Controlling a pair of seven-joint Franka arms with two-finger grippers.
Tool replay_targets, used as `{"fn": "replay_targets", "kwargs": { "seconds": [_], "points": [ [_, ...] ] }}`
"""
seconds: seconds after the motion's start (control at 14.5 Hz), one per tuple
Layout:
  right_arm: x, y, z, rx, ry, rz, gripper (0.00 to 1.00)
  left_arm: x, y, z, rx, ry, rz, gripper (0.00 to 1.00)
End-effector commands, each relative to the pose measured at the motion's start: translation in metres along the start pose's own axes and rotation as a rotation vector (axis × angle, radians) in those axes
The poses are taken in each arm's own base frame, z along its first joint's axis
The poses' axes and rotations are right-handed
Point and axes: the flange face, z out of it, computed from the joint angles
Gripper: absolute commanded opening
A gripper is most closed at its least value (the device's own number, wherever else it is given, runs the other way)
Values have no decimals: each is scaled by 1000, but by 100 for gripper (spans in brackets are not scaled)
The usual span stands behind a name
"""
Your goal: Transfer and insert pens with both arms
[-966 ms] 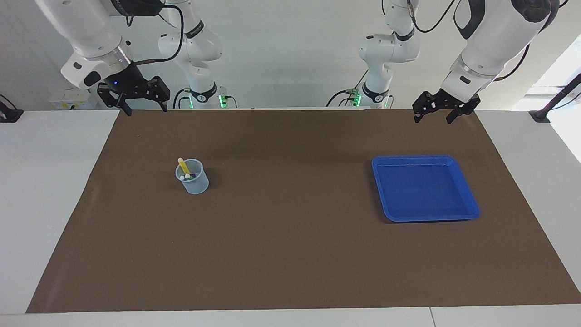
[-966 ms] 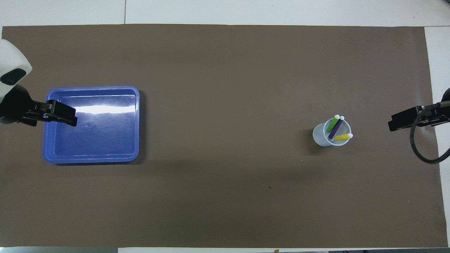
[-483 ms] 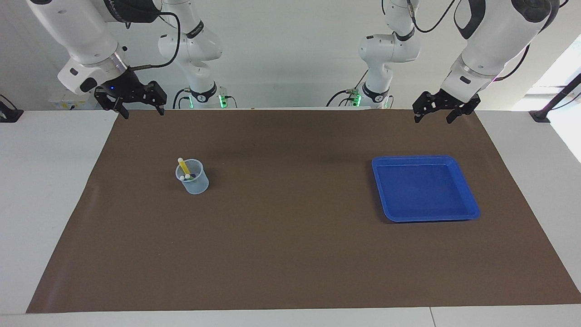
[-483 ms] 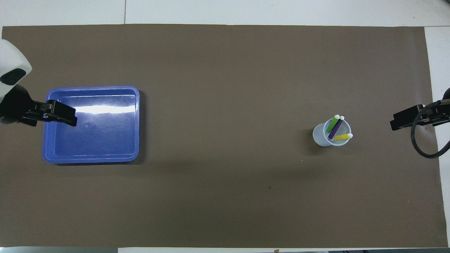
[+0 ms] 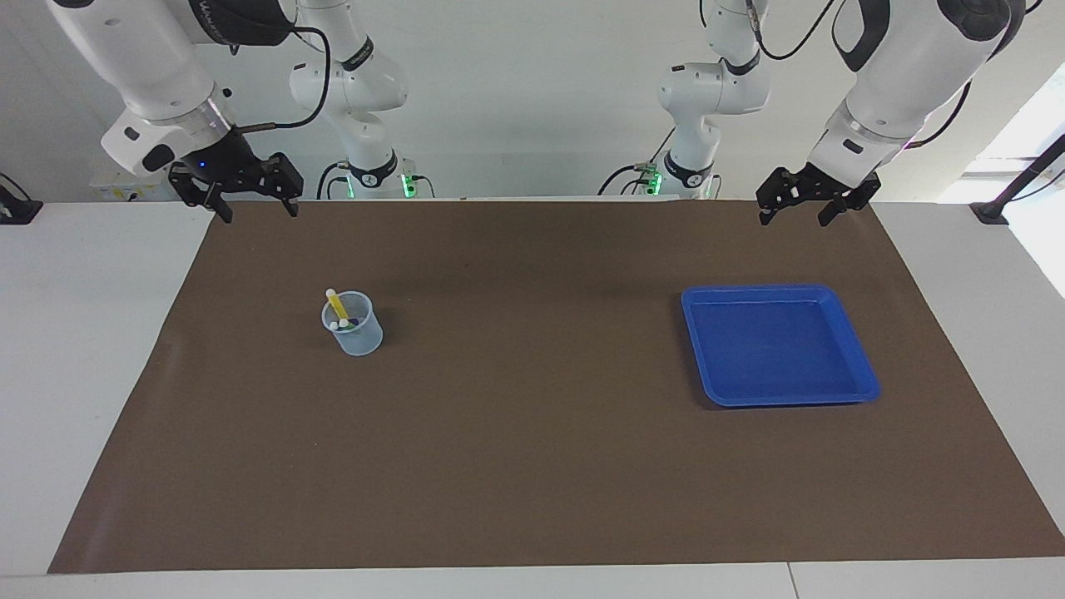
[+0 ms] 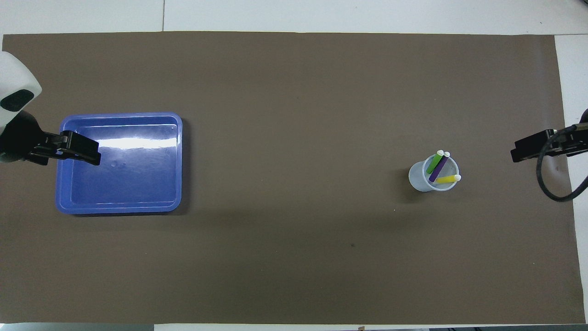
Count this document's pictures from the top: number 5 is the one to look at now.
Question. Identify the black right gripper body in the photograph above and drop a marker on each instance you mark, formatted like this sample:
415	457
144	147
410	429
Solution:
226	162

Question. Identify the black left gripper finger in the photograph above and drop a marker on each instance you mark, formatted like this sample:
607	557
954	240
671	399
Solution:
778	193
839	206

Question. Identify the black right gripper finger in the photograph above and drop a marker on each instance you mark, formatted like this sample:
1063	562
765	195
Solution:
204	190
285	179

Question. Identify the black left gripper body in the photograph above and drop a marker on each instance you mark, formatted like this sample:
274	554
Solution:
832	179

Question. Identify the yellow pen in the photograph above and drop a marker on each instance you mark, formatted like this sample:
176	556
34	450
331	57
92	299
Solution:
337	306

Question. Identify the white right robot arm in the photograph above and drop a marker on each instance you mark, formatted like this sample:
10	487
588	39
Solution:
150	75

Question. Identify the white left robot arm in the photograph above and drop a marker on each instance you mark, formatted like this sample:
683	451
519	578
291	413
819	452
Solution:
899	66

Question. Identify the white power box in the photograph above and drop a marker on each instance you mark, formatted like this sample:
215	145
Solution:
116	190

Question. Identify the black stand with pole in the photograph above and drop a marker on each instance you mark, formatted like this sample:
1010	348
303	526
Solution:
992	212

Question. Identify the blue plastic tray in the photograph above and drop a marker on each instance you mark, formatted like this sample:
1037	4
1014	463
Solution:
774	349

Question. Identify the translucent plastic cup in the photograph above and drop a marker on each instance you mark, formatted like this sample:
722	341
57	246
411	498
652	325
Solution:
359	339

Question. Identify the brown table mat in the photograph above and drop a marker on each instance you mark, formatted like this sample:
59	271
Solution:
532	466

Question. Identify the black table clamp mount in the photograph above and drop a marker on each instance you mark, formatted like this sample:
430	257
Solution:
18	210

